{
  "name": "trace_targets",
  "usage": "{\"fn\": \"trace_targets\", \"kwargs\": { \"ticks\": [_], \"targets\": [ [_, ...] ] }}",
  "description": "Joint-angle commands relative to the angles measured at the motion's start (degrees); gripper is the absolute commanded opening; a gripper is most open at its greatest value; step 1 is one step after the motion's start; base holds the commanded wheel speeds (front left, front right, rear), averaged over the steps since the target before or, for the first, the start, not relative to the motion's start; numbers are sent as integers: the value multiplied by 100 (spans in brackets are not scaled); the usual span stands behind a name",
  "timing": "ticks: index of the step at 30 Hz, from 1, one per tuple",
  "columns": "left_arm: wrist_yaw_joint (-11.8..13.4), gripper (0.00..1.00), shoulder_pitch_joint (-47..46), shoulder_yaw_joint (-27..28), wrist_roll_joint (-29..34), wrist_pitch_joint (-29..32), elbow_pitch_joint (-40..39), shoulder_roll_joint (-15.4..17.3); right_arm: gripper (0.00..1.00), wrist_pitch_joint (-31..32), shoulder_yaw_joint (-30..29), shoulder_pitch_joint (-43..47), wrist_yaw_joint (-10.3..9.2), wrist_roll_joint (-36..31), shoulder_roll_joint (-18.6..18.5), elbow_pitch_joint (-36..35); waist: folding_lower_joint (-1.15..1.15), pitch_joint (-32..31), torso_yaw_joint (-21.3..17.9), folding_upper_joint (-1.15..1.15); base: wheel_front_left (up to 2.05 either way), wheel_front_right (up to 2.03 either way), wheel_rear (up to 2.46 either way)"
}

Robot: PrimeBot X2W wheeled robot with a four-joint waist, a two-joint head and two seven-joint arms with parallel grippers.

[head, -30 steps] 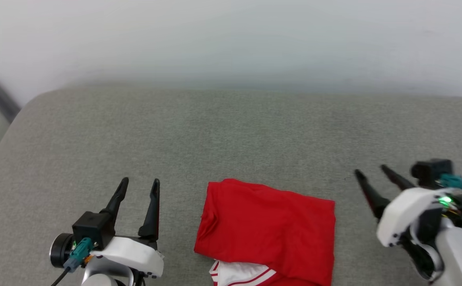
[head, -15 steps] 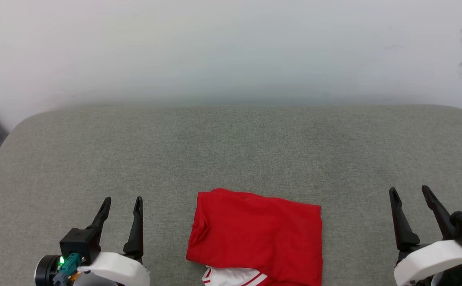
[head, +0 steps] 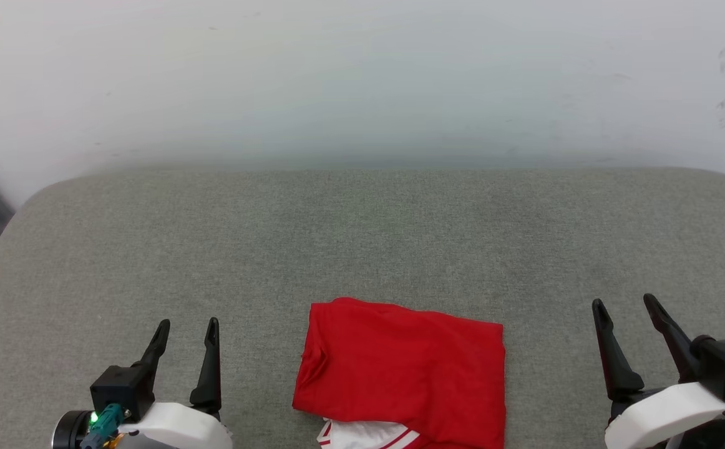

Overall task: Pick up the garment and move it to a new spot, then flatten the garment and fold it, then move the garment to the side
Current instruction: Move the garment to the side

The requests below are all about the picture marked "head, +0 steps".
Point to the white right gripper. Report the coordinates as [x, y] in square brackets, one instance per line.
[668, 415]

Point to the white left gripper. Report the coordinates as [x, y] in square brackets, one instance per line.
[181, 430]

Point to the red shirt with white sleeves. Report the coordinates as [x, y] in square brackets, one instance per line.
[400, 368]

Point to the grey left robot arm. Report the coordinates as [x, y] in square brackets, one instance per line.
[69, 430]

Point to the grey fabric sofa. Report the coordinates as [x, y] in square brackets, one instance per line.
[337, 237]

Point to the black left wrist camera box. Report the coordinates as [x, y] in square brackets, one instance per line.
[122, 390]

